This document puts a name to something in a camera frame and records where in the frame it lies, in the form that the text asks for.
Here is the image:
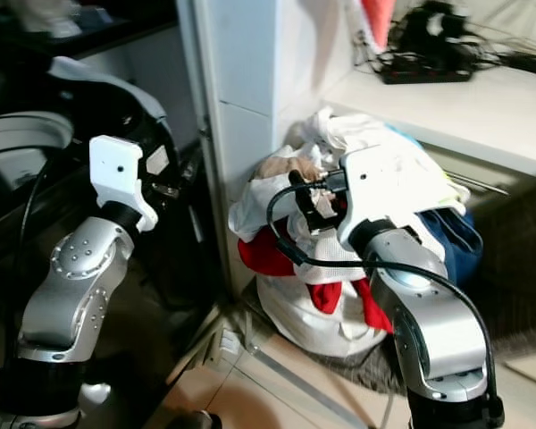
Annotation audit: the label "white folded cloth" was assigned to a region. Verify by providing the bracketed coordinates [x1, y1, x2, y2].
[4, 0, 83, 39]

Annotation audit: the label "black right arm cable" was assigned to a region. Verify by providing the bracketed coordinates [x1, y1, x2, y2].
[265, 166, 507, 428]

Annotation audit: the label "white laundry basket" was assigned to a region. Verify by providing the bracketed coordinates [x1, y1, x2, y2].
[254, 268, 390, 359]

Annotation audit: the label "metal drawer handle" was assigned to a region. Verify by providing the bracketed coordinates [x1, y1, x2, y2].
[445, 168, 508, 196]

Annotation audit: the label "black robot foot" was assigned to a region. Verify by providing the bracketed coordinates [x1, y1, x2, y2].
[167, 409, 224, 429]

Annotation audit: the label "black charger device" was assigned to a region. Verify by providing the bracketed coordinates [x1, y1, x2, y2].
[400, 2, 485, 69]

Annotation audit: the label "white crumpled shirt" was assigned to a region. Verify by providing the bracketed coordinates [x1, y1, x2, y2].
[290, 105, 467, 217]

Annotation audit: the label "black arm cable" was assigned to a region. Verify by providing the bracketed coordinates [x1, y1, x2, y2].
[9, 152, 65, 309]
[265, 166, 507, 428]

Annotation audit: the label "red and white hanging cloth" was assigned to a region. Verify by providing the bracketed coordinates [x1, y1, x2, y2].
[356, 0, 396, 53]

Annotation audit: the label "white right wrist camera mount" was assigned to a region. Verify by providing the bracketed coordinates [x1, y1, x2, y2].
[334, 143, 423, 253]

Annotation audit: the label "beige garment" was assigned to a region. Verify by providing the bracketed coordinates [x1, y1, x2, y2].
[254, 147, 333, 190]

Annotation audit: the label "red garment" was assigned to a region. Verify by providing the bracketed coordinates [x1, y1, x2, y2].
[237, 225, 396, 335]

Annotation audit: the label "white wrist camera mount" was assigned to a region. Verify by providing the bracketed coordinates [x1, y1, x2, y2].
[334, 143, 423, 253]
[88, 134, 160, 231]

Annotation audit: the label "black top-load washing machine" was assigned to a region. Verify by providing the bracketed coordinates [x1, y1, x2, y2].
[0, 54, 220, 429]

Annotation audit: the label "black power strip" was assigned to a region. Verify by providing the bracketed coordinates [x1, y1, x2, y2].
[381, 63, 480, 85]

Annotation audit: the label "washing machine glass lid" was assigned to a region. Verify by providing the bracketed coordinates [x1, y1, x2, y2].
[48, 55, 172, 151]

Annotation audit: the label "blue garment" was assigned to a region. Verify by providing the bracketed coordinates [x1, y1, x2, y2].
[418, 206, 485, 289]

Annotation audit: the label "white knitted garment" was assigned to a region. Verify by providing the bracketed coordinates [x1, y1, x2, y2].
[293, 192, 378, 289]

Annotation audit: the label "white shelf board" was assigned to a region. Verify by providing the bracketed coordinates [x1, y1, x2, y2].
[320, 61, 536, 181]

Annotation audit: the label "blue folded cloth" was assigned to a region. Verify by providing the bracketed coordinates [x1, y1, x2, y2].
[77, 4, 119, 33]

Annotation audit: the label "tangled black power cables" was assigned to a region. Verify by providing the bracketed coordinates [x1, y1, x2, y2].
[384, 20, 536, 80]

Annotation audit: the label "grey floor rug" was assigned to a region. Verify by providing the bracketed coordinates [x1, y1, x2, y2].
[239, 279, 536, 396]

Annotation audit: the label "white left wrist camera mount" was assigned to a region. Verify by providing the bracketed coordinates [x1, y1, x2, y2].
[88, 134, 160, 231]

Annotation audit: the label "white draped garment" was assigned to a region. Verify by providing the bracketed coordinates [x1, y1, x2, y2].
[227, 170, 306, 244]

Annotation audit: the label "white cabinet pillar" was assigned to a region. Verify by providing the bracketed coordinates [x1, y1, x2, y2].
[177, 0, 363, 298]

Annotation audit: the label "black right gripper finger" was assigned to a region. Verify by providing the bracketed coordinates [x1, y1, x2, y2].
[289, 170, 331, 235]

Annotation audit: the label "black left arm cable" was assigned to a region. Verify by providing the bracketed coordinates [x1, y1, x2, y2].
[9, 152, 65, 309]

